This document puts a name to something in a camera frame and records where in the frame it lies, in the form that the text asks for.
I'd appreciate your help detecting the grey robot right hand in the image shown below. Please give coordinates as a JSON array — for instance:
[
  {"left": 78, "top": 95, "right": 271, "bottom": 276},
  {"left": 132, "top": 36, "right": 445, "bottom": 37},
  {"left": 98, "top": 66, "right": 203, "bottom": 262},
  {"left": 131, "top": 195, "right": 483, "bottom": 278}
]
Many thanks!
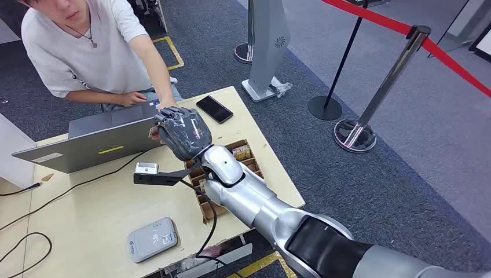
[{"left": 154, "top": 106, "right": 213, "bottom": 162}]

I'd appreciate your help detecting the person's left hand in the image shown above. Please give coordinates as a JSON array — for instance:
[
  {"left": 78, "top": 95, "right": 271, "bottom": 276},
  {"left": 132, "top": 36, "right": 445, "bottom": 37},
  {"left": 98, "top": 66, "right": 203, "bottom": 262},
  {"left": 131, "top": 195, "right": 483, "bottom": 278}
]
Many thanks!
[{"left": 157, "top": 97, "right": 178, "bottom": 113}]

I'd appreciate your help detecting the person's right hand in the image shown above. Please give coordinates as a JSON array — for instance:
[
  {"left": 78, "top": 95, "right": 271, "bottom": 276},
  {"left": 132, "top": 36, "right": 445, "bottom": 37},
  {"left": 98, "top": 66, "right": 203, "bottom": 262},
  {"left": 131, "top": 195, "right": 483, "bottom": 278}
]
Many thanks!
[{"left": 115, "top": 91, "right": 148, "bottom": 108}]

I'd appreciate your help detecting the patterned hotel room key card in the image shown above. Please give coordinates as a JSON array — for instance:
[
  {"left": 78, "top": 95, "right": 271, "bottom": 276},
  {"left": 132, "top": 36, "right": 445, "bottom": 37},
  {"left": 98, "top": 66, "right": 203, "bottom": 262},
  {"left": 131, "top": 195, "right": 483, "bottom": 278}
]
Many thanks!
[{"left": 232, "top": 145, "right": 252, "bottom": 161}]

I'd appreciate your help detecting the person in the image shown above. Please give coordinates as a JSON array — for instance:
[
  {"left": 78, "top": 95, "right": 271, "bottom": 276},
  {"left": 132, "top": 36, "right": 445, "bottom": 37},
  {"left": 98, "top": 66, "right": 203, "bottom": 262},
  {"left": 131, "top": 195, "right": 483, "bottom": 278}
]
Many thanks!
[{"left": 17, "top": 0, "right": 183, "bottom": 113}]

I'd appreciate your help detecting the grey card reader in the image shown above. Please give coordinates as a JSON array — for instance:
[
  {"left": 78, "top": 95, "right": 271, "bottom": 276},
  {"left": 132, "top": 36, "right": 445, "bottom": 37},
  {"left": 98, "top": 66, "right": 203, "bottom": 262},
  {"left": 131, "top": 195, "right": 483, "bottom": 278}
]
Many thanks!
[{"left": 127, "top": 217, "right": 179, "bottom": 264}]

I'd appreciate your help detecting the black smartphone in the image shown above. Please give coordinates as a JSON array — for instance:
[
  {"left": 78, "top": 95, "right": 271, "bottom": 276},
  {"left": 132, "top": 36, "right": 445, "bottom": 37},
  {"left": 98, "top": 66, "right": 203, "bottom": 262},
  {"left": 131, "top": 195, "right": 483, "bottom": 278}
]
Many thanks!
[{"left": 196, "top": 95, "right": 234, "bottom": 125}]

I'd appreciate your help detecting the grey laptop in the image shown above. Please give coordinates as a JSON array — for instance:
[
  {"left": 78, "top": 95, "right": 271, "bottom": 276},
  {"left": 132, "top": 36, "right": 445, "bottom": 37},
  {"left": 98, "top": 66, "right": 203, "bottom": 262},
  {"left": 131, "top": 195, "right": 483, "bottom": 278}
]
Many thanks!
[{"left": 11, "top": 98, "right": 166, "bottom": 174}]

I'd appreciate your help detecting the chrome stanchion with round base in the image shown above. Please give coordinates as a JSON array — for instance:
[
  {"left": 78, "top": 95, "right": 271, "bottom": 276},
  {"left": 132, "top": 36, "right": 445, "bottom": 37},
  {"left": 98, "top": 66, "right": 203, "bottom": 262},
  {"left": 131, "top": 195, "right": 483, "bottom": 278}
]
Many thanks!
[{"left": 234, "top": 0, "right": 256, "bottom": 64}]

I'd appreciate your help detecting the crumpled clear plastic bag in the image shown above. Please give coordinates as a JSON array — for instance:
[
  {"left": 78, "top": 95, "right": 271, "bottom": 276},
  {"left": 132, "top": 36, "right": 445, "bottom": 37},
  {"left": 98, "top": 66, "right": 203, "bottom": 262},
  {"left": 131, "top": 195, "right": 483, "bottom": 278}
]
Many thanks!
[{"left": 270, "top": 76, "right": 293, "bottom": 98}]

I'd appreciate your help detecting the grey kiosk stand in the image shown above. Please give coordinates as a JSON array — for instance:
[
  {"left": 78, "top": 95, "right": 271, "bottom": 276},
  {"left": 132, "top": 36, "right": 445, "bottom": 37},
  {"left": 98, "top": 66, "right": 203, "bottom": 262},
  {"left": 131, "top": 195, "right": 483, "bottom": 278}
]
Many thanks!
[{"left": 241, "top": 0, "right": 291, "bottom": 103}]

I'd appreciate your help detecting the pink plastic wrapped bundle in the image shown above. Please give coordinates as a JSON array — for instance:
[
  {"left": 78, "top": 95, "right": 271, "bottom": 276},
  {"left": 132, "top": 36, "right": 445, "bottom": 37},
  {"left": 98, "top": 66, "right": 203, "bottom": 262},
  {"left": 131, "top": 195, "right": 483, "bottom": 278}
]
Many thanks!
[{"left": 180, "top": 245, "right": 224, "bottom": 272}]

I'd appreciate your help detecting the white cabinet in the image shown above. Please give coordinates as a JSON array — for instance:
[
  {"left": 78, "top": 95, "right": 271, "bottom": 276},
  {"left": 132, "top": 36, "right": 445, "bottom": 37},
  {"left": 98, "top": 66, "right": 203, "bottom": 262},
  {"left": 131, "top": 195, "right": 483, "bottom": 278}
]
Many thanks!
[{"left": 0, "top": 113, "right": 38, "bottom": 189}]

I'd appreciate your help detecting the red barrier belt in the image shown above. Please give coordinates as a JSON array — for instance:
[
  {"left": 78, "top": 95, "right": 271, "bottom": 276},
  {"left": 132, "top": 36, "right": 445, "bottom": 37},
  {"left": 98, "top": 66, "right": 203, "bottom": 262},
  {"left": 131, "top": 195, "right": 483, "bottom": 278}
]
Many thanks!
[{"left": 322, "top": 0, "right": 491, "bottom": 98}]

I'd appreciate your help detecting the grey partition panel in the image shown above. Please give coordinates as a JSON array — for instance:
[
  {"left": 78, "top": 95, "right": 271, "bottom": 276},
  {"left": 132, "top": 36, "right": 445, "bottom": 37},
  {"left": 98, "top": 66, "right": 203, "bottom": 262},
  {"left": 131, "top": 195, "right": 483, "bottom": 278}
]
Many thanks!
[{"left": 428, "top": 0, "right": 491, "bottom": 58}]

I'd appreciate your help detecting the black framed white board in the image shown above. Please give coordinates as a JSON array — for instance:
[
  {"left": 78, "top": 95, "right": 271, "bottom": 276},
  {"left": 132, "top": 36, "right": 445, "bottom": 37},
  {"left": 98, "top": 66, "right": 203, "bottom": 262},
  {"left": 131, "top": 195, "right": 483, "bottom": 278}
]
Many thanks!
[{"left": 468, "top": 23, "right": 491, "bottom": 64}]

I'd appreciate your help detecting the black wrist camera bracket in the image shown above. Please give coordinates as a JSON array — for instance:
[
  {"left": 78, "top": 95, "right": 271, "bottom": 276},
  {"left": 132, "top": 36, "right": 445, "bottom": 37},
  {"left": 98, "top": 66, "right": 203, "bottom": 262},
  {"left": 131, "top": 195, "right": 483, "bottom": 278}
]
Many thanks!
[{"left": 133, "top": 163, "right": 202, "bottom": 187}]

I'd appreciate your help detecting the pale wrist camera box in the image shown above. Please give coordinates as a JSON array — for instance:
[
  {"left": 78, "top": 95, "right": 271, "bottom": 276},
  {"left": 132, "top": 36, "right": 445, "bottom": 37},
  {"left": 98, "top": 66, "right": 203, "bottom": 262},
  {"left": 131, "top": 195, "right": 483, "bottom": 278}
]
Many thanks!
[{"left": 134, "top": 162, "right": 159, "bottom": 175}]

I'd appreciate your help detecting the black cord pendant necklace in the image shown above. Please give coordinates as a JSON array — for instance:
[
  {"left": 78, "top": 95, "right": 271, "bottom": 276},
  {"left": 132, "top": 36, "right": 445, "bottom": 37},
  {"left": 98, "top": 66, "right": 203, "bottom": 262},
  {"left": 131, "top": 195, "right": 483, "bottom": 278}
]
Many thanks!
[{"left": 64, "top": 15, "right": 98, "bottom": 49}]

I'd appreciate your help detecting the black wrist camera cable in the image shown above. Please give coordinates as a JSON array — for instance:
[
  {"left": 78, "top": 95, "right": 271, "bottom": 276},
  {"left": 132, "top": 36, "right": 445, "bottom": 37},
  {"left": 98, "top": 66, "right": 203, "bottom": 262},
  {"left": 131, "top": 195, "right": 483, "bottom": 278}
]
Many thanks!
[{"left": 178, "top": 178, "right": 246, "bottom": 278}]

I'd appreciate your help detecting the black laptop power cable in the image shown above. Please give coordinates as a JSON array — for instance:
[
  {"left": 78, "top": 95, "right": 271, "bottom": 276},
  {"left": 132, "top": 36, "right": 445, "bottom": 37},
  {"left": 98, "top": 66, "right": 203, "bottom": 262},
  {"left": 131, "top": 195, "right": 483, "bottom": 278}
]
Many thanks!
[{"left": 0, "top": 149, "right": 151, "bottom": 232}]

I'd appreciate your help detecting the white shelf rail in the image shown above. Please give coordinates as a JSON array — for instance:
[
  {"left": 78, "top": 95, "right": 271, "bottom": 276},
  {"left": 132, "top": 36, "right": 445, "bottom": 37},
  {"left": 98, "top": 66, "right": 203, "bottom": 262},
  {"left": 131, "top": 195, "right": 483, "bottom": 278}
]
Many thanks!
[{"left": 176, "top": 243, "right": 254, "bottom": 278}]

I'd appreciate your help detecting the black stanchion post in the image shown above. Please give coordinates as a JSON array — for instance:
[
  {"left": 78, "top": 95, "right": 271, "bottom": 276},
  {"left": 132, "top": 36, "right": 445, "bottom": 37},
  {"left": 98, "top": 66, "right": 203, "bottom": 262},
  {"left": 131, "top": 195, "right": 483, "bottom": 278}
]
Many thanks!
[{"left": 307, "top": 0, "right": 370, "bottom": 121}]

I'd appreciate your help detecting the black cable with plug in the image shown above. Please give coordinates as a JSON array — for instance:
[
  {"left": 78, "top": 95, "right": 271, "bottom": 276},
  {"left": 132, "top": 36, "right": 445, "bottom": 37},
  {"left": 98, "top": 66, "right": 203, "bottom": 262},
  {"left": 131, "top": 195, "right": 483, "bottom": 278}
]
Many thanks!
[{"left": 0, "top": 182, "right": 42, "bottom": 197}]

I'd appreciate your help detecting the black looped cable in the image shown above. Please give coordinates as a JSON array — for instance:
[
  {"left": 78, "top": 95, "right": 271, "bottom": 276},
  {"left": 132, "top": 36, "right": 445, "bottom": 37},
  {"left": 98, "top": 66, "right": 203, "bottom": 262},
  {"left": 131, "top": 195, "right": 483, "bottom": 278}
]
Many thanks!
[{"left": 0, "top": 232, "right": 53, "bottom": 278}]

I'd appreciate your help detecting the chrome stanchion post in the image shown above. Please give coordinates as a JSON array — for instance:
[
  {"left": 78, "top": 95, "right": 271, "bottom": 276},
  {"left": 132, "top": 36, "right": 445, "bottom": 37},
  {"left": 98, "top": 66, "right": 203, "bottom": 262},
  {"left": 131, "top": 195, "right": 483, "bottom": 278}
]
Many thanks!
[{"left": 332, "top": 25, "right": 431, "bottom": 154}]

